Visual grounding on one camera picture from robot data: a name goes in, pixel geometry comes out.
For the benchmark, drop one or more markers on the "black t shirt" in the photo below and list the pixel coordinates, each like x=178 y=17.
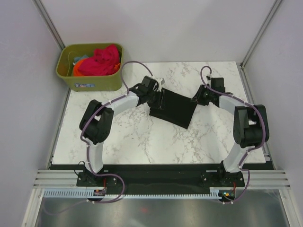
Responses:
x=177 y=109

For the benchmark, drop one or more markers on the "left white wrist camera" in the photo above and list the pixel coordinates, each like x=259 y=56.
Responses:
x=159 y=83

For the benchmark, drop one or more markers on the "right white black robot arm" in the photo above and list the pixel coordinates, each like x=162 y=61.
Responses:
x=250 y=126

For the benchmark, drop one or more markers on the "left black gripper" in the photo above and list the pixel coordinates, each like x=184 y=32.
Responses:
x=157 y=105

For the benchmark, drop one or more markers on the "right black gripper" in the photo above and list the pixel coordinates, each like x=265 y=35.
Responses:
x=198 y=97

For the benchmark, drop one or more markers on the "orange t shirt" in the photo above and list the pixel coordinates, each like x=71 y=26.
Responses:
x=82 y=68

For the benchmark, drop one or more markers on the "red t shirt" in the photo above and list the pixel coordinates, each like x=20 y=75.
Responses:
x=105 y=62

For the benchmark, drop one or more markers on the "white slotted cable duct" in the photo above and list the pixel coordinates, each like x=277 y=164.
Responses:
x=100 y=194

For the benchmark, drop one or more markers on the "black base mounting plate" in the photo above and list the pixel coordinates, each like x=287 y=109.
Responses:
x=156 y=179

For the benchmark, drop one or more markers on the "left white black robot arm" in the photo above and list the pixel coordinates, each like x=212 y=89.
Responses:
x=96 y=122

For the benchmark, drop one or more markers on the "aluminium frame post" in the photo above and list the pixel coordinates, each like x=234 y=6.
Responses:
x=48 y=21
x=268 y=19

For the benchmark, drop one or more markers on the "olive green plastic bin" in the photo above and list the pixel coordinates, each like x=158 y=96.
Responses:
x=65 y=65

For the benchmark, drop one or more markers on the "right aluminium frame post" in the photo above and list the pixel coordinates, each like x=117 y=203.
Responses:
x=268 y=19

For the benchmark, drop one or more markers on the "light blue t shirt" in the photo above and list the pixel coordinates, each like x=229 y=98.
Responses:
x=78 y=58

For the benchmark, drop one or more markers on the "left aluminium frame post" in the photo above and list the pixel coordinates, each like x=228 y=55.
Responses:
x=48 y=21

